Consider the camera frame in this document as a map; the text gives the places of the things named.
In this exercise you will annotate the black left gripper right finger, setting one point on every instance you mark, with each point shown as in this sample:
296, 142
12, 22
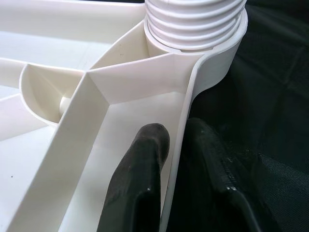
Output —
205, 174

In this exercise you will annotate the black tablecloth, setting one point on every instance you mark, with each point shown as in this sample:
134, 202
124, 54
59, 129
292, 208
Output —
277, 96

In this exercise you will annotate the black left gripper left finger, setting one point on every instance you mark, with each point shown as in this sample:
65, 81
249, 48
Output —
137, 174

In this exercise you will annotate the white plastic table leg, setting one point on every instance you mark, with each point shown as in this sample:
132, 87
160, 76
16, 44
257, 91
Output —
193, 24

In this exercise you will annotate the white plastic table top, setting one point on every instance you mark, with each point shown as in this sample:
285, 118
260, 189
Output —
135, 82

